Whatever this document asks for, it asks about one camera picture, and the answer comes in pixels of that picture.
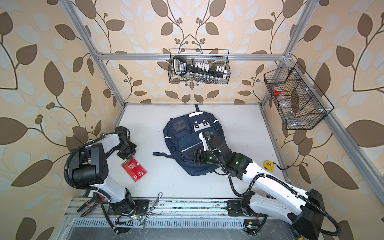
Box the orange black pliers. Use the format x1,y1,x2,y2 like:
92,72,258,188
77,197,99,218

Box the silver combination wrench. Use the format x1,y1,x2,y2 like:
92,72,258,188
139,192,163,230

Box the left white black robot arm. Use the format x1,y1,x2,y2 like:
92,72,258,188
64,126,137,235

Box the right wall wire basket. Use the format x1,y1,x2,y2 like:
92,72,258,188
264,63,334,130

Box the red capped clear bottle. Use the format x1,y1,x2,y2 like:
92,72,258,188
273,86,291,101

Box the black socket set rail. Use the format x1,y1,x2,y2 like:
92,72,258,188
170,55,230,80

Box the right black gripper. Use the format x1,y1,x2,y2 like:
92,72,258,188
187,147,225,168

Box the red booklet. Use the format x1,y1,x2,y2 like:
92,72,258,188
122,158,148,183

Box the wall wire basket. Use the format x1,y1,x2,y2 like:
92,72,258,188
168,48,231,84
264,63,334,130

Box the navy blue student backpack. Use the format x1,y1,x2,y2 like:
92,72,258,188
153,104,225,177

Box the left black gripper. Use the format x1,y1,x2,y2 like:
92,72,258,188
116,140,138,161

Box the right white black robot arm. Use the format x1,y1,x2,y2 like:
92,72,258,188
193,130,342,240

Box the back wall wire basket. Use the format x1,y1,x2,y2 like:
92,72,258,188
168,48,231,84

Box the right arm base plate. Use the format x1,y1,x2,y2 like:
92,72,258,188
226,200,248,217

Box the yellow tape measure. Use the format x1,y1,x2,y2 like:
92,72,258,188
263,161,275,172

